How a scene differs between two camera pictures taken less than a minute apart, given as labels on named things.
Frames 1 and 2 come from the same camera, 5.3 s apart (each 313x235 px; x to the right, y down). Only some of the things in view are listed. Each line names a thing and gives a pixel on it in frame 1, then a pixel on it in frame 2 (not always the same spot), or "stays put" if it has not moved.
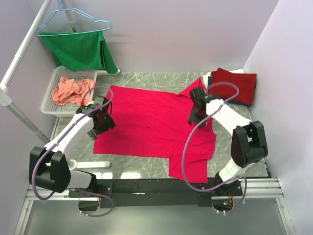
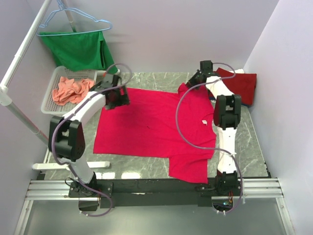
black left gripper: (109, 124) -> (124, 100)
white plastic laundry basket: (49, 106) stays put
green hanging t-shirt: (83, 51) stays put
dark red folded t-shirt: (246, 82) stays put
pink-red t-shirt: (153, 123) stays put
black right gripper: (201, 122) -> (191, 82)
